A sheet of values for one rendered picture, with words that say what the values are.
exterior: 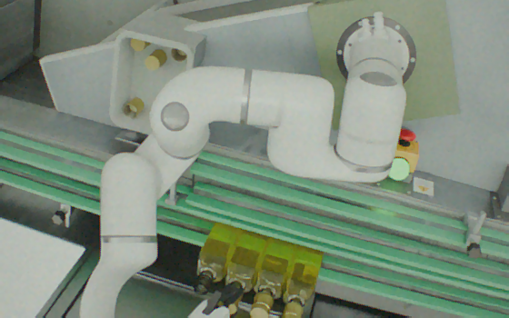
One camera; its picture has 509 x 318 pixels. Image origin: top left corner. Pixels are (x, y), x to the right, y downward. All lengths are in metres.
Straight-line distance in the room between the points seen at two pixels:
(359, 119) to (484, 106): 0.47
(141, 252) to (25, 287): 0.47
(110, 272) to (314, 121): 0.37
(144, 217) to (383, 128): 0.37
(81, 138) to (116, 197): 0.56
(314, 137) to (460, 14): 0.47
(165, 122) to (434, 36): 0.57
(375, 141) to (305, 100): 0.12
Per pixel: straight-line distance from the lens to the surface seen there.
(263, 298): 1.17
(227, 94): 0.93
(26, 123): 1.54
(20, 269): 1.39
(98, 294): 1.00
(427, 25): 1.23
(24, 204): 1.64
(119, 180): 0.94
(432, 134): 1.39
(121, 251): 0.93
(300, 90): 0.94
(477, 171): 1.43
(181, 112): 0.91
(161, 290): 1.36
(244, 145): 1.34
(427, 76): 1.26
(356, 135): 0.97
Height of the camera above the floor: 2.00
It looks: 60 degrees down
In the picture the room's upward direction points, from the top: 153 degrees counter-clockwise
